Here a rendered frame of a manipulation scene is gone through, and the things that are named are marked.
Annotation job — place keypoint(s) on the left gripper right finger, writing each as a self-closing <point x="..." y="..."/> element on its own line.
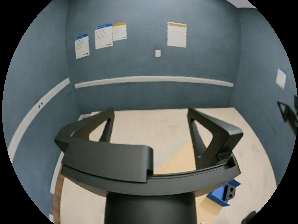
<point x="225" y="137"/>

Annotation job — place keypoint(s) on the blue open tray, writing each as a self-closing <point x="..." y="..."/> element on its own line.
<point x="217" y="194"/>

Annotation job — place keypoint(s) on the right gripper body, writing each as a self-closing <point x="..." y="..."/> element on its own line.
<point x="288" y="120"/>

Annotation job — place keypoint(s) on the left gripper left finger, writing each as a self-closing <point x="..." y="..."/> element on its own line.
<point x="82" y="128"/>

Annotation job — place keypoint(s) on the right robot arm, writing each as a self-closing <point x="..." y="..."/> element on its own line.
<point x="293" y="118"/>

